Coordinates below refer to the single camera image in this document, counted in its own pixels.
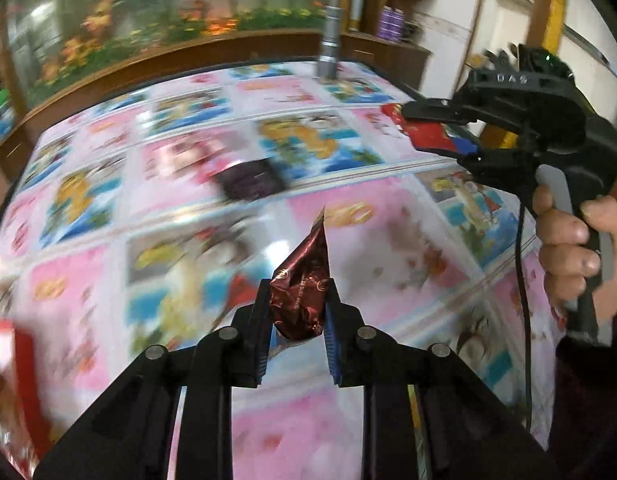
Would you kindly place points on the person's right forearm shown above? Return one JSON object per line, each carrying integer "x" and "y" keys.
{"x": 588, "y": 400}

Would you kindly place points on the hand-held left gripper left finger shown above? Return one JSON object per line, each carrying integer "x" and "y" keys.
{"x": 261, "y": 340}

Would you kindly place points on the wooden headboard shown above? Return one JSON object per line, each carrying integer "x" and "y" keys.
{"x": 188, "y": 55}

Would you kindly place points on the person's right hand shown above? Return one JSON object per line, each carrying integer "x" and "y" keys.
{"x": 563, "y": 245}

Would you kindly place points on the wooden side shelf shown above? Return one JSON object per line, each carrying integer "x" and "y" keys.
{"x": 406, "y": 52}

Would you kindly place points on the red snack packet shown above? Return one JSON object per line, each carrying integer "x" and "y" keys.
{"x": 423, "y": 135}

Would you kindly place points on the grey metal pole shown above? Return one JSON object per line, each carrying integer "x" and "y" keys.
{"x": 331, "y": 45}

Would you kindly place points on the flower wall mural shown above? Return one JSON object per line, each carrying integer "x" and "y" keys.
{"x": 138, "y": 10}

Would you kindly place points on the red box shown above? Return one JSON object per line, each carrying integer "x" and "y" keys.
{"x": 26, "y": 375}

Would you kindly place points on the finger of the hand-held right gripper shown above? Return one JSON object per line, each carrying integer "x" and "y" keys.
{"x": 466, "y": 150}
{"x": 431, "y": 110}

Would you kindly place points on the yellow door frame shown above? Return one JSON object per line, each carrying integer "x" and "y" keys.
{"x": 558, "y": 5}

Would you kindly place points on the maroon snack packet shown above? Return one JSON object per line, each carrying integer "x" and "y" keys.
{"x": 301, "y": 290}

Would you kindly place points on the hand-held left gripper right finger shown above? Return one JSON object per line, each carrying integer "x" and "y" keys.
{"x": 332, "y": 345}

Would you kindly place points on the dark purple snack packet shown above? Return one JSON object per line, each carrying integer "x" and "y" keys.
{"x": 248, "y": 180}

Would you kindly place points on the printed blanket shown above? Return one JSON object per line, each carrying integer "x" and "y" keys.
{"x": 388, "y": 260}

